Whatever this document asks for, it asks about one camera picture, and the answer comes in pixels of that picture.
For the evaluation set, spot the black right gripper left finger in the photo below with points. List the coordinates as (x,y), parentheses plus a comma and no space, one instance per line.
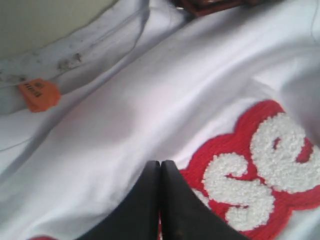
(137,216)

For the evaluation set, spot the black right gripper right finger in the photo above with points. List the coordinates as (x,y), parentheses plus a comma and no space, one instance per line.
(183,215)

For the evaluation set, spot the white t-shirt red lettering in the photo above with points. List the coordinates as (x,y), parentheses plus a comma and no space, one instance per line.
(233,98)

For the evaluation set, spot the orange clothing tag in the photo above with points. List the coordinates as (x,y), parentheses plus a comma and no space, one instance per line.
(39,95)

